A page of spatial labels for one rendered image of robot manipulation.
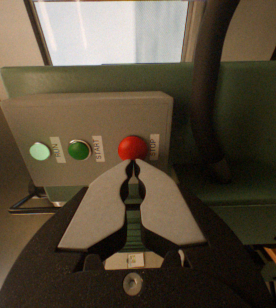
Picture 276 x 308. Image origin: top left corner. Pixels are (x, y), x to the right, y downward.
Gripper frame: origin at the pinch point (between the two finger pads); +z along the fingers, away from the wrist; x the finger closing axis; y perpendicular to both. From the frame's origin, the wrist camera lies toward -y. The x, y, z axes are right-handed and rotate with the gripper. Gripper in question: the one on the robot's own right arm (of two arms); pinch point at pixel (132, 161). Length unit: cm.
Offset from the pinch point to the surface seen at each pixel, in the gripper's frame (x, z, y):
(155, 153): 2.3, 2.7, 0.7
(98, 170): -3.9, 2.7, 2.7
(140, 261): 4, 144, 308
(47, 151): -8.7, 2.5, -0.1
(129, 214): -1.5, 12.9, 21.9
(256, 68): 15.1, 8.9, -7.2
